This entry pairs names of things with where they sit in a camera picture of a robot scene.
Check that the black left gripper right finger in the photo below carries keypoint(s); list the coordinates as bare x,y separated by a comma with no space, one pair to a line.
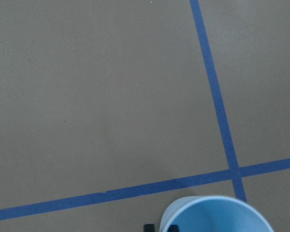
173,228

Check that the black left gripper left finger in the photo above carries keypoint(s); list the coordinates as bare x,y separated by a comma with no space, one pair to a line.
149,228

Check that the light blue cup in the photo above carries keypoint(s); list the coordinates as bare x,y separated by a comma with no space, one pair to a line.
213,214

